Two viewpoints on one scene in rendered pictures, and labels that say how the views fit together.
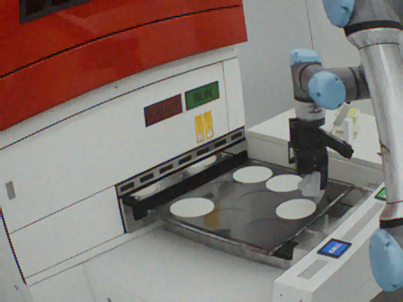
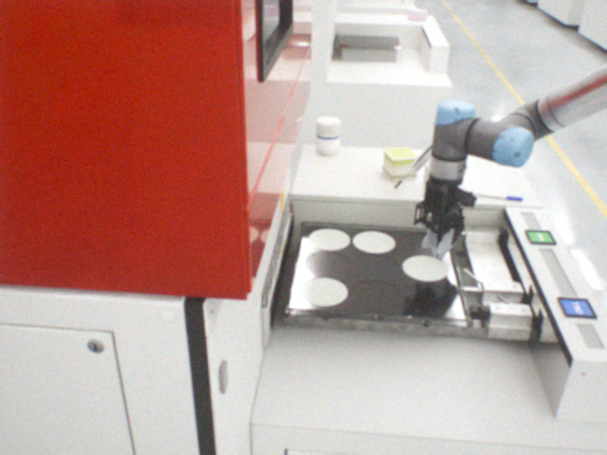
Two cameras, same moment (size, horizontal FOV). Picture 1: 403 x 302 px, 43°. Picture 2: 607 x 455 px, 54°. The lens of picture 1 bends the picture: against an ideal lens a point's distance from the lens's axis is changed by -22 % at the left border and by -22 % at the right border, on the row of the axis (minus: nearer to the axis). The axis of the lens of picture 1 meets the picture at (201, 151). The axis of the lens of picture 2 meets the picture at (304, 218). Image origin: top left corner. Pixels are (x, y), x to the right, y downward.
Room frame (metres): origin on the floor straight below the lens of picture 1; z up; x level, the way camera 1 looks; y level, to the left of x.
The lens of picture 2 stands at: (0.54, 0.72, 1.62)
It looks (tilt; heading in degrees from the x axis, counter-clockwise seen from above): 28 degrees down; 320
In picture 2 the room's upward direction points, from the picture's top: 1 degrees clockwise
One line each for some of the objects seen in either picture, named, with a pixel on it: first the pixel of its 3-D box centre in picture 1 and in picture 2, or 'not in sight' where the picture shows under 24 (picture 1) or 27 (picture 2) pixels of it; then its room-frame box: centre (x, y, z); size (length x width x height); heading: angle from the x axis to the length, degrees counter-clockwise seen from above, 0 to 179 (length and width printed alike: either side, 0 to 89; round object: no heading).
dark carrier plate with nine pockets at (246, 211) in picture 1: (259, 200); (375, 267); (1.28, -0.12, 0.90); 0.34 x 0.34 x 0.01; 45
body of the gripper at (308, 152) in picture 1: (308, 143); (441, 201); (1.21, -0.23, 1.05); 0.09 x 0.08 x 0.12; 98
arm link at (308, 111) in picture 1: (310, 108); (449, 166); (1.21, -0.24, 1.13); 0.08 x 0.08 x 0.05
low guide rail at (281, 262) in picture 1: (246, 251); (402, 324); (1.16, -0.08, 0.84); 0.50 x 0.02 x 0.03; 45
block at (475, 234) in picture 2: (375, 192); (481, 234); (1.22, -0.44, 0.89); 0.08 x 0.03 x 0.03; 45
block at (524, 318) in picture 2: (311, 253); (508, 314); (1.00, -0.21, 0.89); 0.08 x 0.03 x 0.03; 45
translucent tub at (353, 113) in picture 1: (347, 121); (399, 164); (1.49, -0.42, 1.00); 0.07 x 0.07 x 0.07; 64
